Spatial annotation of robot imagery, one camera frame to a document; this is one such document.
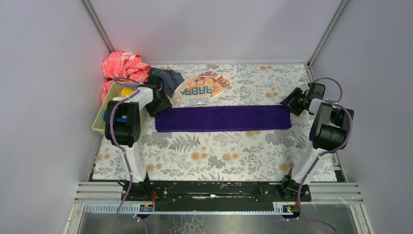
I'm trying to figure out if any purple towel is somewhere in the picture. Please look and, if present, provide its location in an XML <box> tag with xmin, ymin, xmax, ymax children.
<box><xmin>155</xmin><ymin>105</ymin><xmax>292</xmax><ymax>133</ymax></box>

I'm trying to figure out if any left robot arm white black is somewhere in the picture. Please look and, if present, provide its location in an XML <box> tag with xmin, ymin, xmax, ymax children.
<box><xmin>105</xmin><ymin>75</ymin><xmax>172</xmax><ymax>182</ymax></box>

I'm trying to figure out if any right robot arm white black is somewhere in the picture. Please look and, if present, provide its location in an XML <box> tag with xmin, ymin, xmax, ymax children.
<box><xmin>281</xmin><ymin>82</ymin><xmax>355</xmax><ymax>185</ymax></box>

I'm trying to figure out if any dark grey cloth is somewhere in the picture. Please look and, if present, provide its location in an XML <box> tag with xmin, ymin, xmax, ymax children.
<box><xmin>149</xmin><ymin>68</ymin><xmax>184</xmax><ymax>98</ymax></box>

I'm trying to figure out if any yellow rolled towel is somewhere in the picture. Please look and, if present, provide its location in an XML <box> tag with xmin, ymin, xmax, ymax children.
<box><xmin>120</xmin><ymin>88</ymin><xmax>135</xmax><ymax>98</ymax></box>

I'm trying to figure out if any beige lettered towel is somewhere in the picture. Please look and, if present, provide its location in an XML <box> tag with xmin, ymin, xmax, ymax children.
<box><xmin>170</xmin><ymin>71</ymin><xmax>232</xmax><ymax>107</ymax></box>

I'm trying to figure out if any blue rolled towel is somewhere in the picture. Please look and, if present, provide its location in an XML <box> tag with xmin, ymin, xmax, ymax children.
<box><xmin>103</xmin><ymin>111</ymin><xmax>127</xmax><ymax>122</ymax></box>

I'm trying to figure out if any pink patterned cloth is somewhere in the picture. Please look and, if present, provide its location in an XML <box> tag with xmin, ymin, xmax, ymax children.
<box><xmin>100</xmin><ymin>51</ymin><xmax>152</xmax><ymax>103</ymax></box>

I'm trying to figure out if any pale green plastic basket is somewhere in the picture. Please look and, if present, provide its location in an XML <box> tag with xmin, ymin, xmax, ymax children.
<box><xmin>92</xmin><ymin>83</ymin><xmax>153</xmax><ymax>135</ymax></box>

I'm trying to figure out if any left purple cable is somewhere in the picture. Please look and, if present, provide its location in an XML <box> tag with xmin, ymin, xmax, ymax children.
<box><xmin>109</xmin><ymin>77</ymin><xmax>149</xmax><ymax>234</ymax></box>

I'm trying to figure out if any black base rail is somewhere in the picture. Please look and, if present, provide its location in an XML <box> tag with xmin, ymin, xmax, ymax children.
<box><xmin>118</xmin><ymin>179</ymin><xmax>312</xmax><ymax>212</ymax></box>

